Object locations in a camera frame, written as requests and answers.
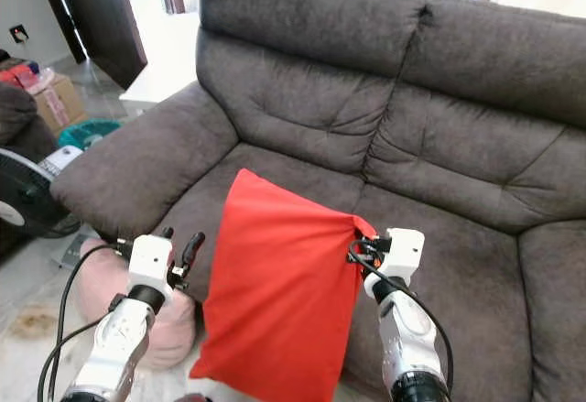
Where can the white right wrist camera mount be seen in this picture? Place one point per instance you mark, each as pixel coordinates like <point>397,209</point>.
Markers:
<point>404,251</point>

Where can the wall socket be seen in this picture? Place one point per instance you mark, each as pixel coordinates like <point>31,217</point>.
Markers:
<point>18,33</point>

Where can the pink round cushion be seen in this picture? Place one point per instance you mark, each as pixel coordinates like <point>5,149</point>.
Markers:
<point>179,329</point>

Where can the white low table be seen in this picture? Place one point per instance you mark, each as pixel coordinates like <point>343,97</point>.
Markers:
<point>160,72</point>

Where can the cardboard box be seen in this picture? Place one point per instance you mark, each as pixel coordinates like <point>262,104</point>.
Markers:
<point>59,102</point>

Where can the dark wooden door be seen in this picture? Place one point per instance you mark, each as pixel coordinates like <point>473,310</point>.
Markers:
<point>96,17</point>

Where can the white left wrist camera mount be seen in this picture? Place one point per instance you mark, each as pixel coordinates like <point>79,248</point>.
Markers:
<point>151,260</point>

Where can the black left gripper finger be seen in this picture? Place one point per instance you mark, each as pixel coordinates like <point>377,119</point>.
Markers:
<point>168,233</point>
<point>193,250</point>

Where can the black standing fan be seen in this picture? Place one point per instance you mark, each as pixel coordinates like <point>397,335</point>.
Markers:
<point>27,196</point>

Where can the two-seat grey brown sofa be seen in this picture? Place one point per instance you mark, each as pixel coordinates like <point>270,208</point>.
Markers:
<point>439,118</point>

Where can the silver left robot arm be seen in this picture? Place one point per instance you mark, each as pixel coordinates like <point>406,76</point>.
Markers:
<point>119,347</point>

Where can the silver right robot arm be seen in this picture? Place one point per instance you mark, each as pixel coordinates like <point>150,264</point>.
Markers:
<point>410,338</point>

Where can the red packets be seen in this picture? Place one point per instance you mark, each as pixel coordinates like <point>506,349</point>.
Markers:
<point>23,74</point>

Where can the teal plastic basket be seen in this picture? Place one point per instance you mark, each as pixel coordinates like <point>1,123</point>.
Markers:
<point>87,132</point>

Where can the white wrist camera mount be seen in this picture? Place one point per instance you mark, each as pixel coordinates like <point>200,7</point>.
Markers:
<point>404,251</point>
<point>151,260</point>

